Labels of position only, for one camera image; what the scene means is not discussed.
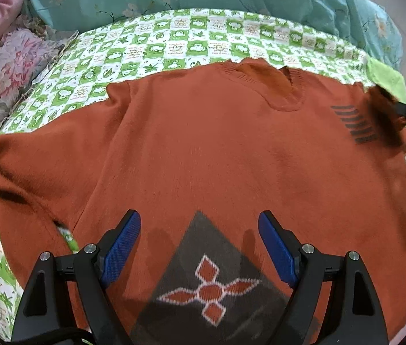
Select orange knitted sweater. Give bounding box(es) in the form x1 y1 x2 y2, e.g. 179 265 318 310
0 58 406 344

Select purple floral pillow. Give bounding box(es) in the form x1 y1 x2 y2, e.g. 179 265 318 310
0 15 78 126

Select green white patterned bedsheet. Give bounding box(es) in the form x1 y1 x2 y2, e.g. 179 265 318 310
0 8 406 342

